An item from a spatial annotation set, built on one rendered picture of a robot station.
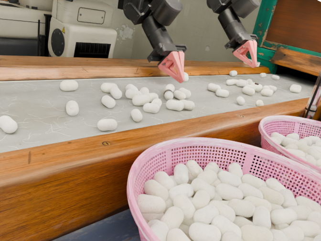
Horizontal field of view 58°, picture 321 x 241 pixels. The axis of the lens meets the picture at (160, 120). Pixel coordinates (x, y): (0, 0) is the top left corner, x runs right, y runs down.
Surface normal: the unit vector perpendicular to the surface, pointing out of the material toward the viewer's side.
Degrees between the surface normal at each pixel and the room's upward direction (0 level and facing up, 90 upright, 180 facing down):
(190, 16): 90
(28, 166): 0
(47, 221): 90
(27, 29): 90
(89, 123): 0
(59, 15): 90
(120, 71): 45
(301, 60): 67
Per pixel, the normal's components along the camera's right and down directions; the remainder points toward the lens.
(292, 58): -0.59, -0.24
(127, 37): 0.71, 0.38
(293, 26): -0.72, 0.12
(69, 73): 0.60, -0.37
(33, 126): 0.18, -0.91
